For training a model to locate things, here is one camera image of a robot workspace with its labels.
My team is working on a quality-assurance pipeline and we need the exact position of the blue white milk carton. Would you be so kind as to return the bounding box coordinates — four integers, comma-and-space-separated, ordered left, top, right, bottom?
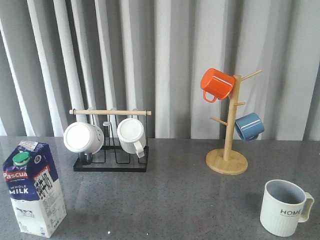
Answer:
2, 140, 67, 238

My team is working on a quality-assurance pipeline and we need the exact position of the cream HOME mug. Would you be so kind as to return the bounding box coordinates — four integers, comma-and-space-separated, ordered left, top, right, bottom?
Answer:
259, 179, 315, 237

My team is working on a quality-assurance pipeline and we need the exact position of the white ribbed mug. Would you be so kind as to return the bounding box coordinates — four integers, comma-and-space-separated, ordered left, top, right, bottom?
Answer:
117, 118, 147, 158

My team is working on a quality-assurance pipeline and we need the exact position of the orange mug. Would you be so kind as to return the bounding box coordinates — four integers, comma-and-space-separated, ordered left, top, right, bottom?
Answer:
200, 68, 236, 103

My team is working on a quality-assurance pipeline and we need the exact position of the white round smiley mug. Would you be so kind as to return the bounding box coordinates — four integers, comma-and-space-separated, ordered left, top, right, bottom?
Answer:
63, 122, 105, 154

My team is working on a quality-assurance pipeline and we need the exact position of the wooden mug tree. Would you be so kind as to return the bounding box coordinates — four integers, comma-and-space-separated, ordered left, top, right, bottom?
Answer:
205, 69, 262, 175

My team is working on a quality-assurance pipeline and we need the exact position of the blue mug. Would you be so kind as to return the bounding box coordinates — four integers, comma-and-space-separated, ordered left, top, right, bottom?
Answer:
234, 112, 265, 142

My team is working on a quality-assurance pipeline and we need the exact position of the grey white curtain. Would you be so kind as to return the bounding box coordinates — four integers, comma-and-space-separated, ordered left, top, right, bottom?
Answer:
0, 0, 320, 141

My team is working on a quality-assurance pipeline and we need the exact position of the black wire mug rack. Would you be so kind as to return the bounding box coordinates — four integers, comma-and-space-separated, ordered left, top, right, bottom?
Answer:
69, 108, 152, 172

